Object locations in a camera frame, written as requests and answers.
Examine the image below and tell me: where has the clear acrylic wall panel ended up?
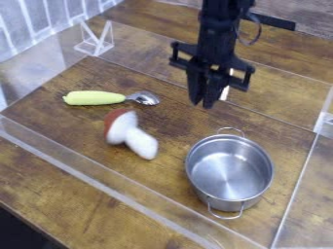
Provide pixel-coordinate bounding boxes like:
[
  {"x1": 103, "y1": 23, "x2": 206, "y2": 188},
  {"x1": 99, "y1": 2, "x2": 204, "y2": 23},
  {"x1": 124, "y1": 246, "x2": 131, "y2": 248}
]
[{"x1": 271, "y1": 87, "x2": 333, "y2": 249}]

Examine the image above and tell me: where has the white red plush mushroom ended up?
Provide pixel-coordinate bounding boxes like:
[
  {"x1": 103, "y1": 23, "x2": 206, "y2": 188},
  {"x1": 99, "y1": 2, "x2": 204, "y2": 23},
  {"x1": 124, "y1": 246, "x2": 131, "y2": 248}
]
[{"x1": 104, "y1": 109, "x2": 159, "y2": 160}]

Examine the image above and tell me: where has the black bar on table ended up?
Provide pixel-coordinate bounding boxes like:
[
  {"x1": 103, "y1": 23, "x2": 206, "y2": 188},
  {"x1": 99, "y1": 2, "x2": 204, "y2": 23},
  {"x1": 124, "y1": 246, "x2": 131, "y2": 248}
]
[{"x1": 253, "y1": 14, "x2": 295, "y2": 31}]

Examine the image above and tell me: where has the black cable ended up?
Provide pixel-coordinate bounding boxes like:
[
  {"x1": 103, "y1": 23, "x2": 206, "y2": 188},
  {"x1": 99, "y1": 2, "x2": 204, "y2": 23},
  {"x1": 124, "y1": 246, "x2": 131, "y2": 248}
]
[{"x1": 235, "y1": 11, "x2": 263, "y2": 47}]

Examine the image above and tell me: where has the silver metal pot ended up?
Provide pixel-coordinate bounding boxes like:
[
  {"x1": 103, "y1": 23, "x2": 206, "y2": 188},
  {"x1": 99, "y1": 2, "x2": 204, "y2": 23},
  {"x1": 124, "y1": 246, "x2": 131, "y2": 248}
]
[{"x1": 184, "y1": 127, "x2": 274, "y2": 220}]

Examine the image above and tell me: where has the yellow handled metal spoon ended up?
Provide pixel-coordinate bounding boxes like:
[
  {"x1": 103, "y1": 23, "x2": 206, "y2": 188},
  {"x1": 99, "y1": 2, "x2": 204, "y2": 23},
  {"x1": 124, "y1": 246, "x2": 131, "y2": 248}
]
[{"x1": 63, "y1": 90, "x2": 160, "y2": 106}]

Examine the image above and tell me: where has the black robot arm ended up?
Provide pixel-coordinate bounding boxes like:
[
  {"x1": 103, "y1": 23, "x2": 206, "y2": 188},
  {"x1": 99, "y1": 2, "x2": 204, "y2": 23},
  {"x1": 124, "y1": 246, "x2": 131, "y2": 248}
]
[{"x1": 168, "y1": 0, "x2": 261, "y2": 109}]

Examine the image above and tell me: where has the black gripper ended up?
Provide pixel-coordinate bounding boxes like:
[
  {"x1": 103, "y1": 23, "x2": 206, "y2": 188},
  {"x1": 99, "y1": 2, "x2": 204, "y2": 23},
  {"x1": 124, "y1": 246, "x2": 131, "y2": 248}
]
[{"x1": 168, "y1": 18, "x2": 255, "y2": 109}]

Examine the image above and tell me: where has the clear acrylic triangle stand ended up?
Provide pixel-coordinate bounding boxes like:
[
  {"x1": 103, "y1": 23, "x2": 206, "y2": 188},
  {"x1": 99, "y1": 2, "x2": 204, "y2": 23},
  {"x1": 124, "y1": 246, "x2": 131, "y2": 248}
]
[{"x1": 73, "y1": 20, "x2": 115, "y2": 56}]

